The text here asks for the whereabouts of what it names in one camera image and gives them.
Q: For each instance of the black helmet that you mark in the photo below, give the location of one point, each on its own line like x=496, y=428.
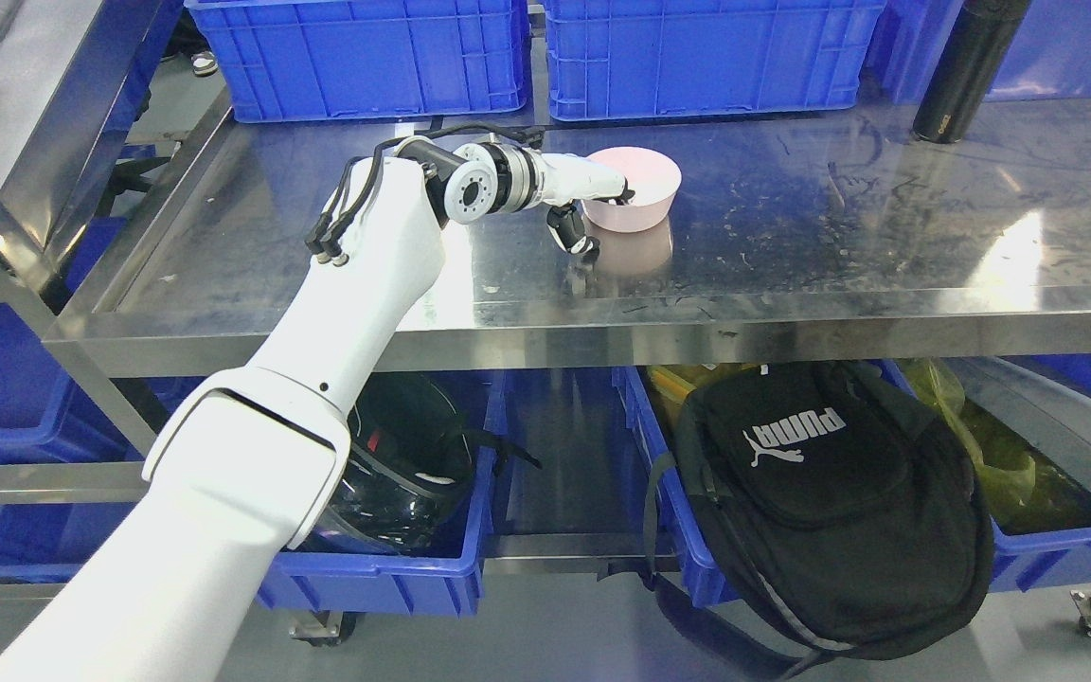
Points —
x=412, y=464

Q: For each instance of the blue bin holding backpack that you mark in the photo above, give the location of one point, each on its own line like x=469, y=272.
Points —
x=1058, y=557

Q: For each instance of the blue crate top right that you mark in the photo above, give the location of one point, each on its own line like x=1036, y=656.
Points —
x=612, y=60

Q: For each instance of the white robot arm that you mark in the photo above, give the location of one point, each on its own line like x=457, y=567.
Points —
x=251, y=458

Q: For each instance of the blue crate top left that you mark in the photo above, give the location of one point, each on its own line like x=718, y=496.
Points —
x=287, y=61

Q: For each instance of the steel shelf rack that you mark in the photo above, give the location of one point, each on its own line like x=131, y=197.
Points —
x=793, y=237

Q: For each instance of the black puma backpack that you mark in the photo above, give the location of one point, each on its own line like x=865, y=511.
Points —
x=844, y=512

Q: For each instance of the blue crate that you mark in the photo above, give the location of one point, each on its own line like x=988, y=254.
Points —
x=612, y=60
x=287, y=61

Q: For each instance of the blue bin holding helmet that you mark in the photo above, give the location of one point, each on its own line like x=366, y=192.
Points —
x=333, y=572

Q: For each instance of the black thermos bottle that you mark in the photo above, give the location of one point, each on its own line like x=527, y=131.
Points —
x=980, y=38

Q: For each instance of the pink ikea bowl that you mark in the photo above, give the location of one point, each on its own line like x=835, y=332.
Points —
x=653, y=177

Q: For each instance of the yellow plastic bag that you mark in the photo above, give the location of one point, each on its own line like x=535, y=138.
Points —
x=1026, y=492

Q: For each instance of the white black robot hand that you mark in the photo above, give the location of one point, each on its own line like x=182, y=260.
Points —
x=561, y=181

